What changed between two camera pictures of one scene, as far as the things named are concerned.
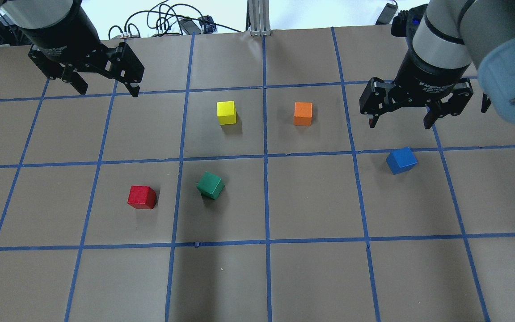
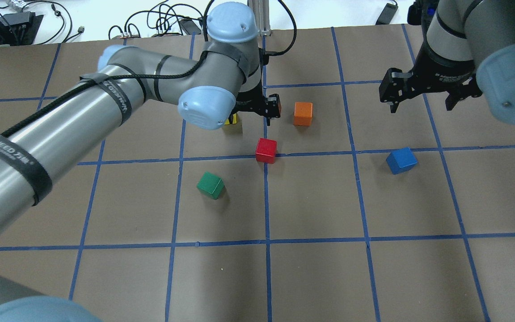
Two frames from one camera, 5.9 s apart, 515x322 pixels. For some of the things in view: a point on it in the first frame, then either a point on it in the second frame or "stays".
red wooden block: (141, 197) to (266, 150)
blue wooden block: (401, 160) stays
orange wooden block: (302, 114) stays
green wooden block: (210, 186) stays
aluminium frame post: (258, 19) stays
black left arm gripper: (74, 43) to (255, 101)
